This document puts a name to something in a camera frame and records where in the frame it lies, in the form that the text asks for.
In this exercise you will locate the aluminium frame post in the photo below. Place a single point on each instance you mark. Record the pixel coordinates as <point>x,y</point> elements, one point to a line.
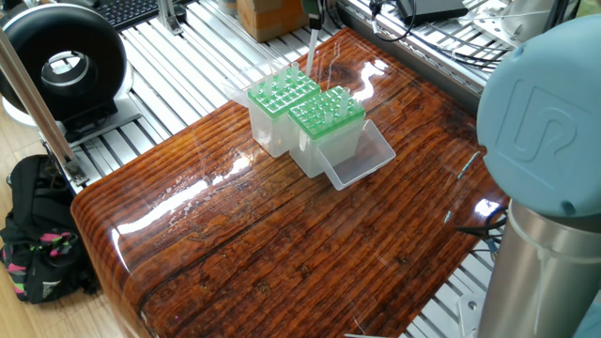
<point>42,122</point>

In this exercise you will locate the short aluminium post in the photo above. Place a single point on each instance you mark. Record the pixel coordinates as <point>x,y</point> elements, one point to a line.
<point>172,14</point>

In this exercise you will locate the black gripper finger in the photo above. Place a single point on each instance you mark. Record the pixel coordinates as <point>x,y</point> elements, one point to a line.
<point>307,9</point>
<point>318,9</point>

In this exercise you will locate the glossy wooden table board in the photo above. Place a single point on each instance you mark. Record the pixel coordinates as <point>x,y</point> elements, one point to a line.
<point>282,244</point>

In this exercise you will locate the dark flat device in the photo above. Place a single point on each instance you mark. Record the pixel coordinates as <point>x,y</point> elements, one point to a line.
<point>437,7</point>

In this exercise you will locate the green rack clear tip box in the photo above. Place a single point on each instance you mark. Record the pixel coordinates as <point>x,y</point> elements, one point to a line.
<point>333,150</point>
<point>268,131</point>

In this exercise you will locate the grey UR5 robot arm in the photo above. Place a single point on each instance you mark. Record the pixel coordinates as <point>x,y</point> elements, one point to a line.
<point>545,141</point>

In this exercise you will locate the black backpack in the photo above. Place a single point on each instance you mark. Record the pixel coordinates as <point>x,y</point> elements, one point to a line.
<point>38,235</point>

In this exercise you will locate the black keyboard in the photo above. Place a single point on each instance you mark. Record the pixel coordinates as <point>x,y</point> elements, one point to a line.
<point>127,9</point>

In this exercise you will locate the brown cardboard box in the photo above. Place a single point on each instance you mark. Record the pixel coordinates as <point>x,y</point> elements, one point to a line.
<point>263,14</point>

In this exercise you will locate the perforated silver metal plate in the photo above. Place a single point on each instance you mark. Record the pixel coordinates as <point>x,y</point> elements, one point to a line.
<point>507,14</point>

